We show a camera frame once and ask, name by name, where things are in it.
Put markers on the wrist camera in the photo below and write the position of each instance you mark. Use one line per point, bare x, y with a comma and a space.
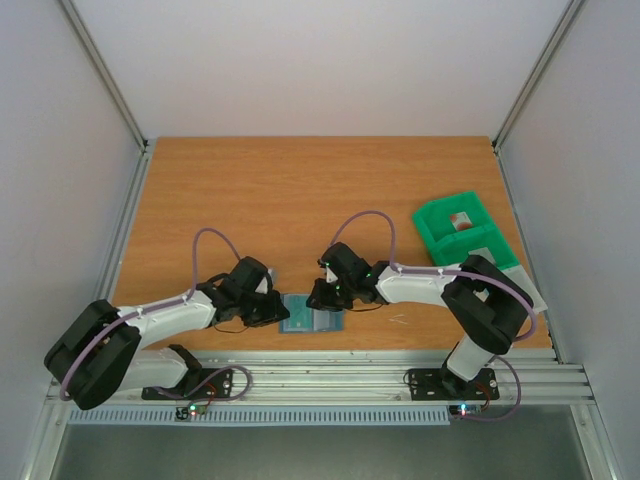
267, 282
330, 276

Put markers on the left circuit board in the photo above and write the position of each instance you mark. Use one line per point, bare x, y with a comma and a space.
192, 411

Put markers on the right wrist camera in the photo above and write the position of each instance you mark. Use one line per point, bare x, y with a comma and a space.
330, 276

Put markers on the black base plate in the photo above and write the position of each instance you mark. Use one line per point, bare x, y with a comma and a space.
220, 382
430, 384

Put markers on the grey card in bin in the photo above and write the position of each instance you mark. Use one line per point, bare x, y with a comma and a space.
485, 253

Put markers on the grey slotted cable duct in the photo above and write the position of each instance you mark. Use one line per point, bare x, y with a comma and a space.
264, 416

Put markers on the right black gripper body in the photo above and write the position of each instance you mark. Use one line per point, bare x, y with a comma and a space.
326, 295

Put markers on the red white card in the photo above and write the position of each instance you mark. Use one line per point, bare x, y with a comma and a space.
460, 221

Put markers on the right circuit board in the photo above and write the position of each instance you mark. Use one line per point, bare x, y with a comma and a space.
467, 410

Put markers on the blue card holder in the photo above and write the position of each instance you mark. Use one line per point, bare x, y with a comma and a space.
304, 320

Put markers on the green bin far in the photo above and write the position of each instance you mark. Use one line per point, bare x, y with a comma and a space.
443, 217

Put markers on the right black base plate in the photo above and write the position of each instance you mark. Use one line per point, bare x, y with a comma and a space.
430, 384

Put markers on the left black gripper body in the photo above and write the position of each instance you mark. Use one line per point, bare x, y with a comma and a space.
251, 311

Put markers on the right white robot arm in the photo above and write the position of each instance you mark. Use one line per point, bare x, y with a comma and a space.
490, 308

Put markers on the circuit board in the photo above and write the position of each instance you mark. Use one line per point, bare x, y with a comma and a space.
467, 410
192, 411

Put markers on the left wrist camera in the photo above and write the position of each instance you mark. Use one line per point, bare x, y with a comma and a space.
267, 282

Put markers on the white tray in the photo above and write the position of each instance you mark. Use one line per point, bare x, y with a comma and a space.
519, 276

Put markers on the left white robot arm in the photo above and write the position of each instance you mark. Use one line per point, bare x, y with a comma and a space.
103, 351

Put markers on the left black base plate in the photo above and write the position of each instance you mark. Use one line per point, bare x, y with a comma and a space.
220, 382

